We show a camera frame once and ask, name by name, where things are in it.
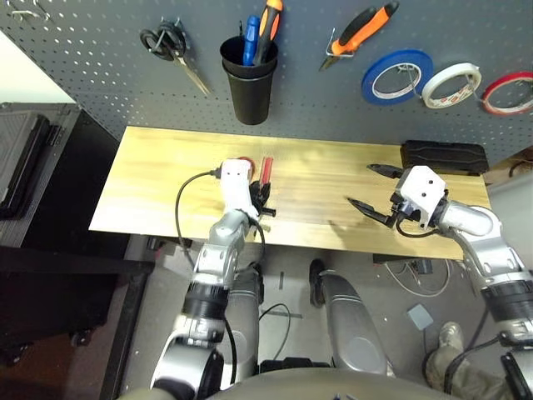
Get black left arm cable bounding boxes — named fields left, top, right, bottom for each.
left=174, top=167, right=222, bottom=260

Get black plastic tool case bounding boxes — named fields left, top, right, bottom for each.
left=400, top=139, right=490, bottom=178

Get black ribbed equipment case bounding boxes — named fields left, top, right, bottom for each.
left=0, top=101, right=83, bottom=250

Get black plastic cup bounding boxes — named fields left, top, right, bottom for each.
left=219, top=35, right=279, bottom=126

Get black handled scissors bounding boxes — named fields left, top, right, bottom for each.
left=139, top=17, right=213, bottom=98

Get thin black floor cable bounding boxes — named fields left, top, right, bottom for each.
left=258, top=302, right=292, bottom=363

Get silver right robot leg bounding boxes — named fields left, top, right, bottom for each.
left=309, top=257, right=391, bottom=377

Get red handled screwdriver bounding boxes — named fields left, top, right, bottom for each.
left=258, top=156, right=274, bottom=187

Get grey foot pedal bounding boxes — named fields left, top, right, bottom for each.
left=406, top=303, right=435, bottom=333

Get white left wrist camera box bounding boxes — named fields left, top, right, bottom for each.
left=217, top=158, right=262, bottom=221

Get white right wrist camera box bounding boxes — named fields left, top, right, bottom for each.
left=395, top=165, right=449, bottom=231

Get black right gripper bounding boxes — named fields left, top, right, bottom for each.
left=346, top=162, right=422, bottom=228

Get khaki trouser leg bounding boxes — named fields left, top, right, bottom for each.
left=423, top=347, right=514, bottom=400

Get grey perforated pegboard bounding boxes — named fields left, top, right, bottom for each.
left=0, top=0, right=533, bottom=168

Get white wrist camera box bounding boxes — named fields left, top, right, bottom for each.
left=395, top=165, right=449, bottom=231
left=217, top=158, right=262, bottom=221

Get red tape roll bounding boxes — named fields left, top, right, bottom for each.
left=481, top=71, right=533, bottom=117

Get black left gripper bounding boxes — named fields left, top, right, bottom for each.
left=249, top=181, right=277, bottom=218

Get white floor cables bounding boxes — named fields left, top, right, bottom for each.
left=384, top=259, right=454, bottom=298

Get white tape roll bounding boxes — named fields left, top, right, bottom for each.
left=421, top=62, right=483, bottom=110

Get orange and black pliers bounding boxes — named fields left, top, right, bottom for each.
left=318, top=0, right=401, bottom=72

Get blue handled screwdriver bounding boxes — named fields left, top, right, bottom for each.
left=242, top=15, right=262, bottom=67

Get blue tape roll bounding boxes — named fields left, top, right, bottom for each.
left=361, top=49, right=435, bottom=106

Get metal peg hook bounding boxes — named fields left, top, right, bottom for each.
left=9, top=2, right=53, bottom=23

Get orange and black screwdriver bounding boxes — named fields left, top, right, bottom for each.
left=252, top=0, right=285, bottom=66

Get white sneaker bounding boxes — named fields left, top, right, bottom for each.
left=438, top=321, right=465, bottom=356

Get silver left robot leg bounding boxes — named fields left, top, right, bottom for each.
left=223, top=263, right=267, bottom=385

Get grey robot torso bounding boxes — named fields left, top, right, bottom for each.
left=119, top=367, right=456, bottom=400

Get bent wire pliers holder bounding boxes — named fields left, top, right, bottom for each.
left=325, top=27, right=356, bottom=58

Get silver robot leg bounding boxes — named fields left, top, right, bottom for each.
left=309, top=257, right=391, bottom=377
left=223, top=263, right=267, bottom=385

